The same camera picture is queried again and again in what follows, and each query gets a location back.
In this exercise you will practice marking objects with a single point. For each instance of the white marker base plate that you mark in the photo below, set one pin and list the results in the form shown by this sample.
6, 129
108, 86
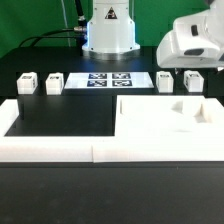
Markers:
109, 80

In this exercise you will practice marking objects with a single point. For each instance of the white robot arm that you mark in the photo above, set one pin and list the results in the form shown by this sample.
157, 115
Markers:
195, 41

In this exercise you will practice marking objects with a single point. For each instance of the white U-shaped obstacle fence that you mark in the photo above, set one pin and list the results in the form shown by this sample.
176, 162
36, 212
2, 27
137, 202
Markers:
172, 147

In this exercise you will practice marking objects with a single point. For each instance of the white square table top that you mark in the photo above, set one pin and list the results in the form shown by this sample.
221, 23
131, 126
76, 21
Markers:
148, 116

